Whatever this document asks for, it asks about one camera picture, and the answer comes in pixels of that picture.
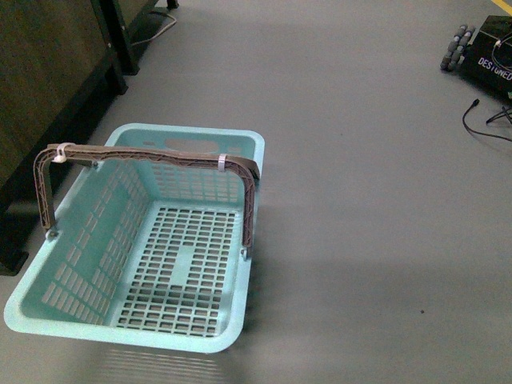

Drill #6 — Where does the white cable on floor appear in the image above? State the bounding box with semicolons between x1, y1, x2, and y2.
130;10;177;46

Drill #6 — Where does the grey mecanum wheel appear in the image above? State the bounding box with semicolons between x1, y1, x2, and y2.
440;24;476;72

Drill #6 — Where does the light blue plastic basket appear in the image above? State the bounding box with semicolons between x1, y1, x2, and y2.
4;123;265;354

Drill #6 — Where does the black cable on floor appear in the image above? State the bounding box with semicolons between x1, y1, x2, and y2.
462;98;512;142

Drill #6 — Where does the dark display shelf unit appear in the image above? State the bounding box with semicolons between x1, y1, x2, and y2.
0;0;179;277

